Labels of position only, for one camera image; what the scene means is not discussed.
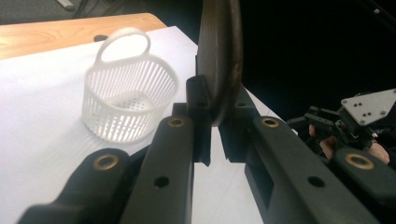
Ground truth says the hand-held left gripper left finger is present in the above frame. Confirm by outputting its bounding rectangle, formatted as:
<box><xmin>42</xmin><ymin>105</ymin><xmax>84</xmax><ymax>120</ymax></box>
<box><xmin>172</xmin><ymin>74</ymin><xmax>213</xmax><ymax>167</ymax></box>

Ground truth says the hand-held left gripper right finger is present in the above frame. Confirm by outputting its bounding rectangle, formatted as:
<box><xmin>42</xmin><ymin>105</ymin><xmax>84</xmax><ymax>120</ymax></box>
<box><xmin>218</xmin><ymin>83</ymin><xmax>261</xmax><ymax>163</ymax></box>

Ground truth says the dark round disc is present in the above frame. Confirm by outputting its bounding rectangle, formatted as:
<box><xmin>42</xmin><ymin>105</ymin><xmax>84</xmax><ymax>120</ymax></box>
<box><xmin>196</xmin><ymin>0</ymin><xmax>245</xmax><ymax>128</ymax></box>

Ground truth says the white plastic slotted basket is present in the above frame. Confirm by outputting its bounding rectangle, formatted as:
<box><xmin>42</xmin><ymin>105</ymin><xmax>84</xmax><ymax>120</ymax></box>
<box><xmin>81</xmin><ymin>26</ymin><xmax>181</xmax><ymax>145</ymax></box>

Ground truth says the white table sheet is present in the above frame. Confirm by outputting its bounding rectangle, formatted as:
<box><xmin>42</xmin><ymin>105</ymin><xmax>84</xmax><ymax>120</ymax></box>
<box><xmin>0</xmin><ymin>25</ymin><xmax>281</xmax><ymax>224</ymax></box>

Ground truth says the grey flat bar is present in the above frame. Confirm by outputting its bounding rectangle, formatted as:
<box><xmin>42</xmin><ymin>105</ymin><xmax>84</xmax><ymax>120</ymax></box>
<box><xmin>56</xmin><ymin>0</ymin><xmax>77</xmax><ymax>11</ymax></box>

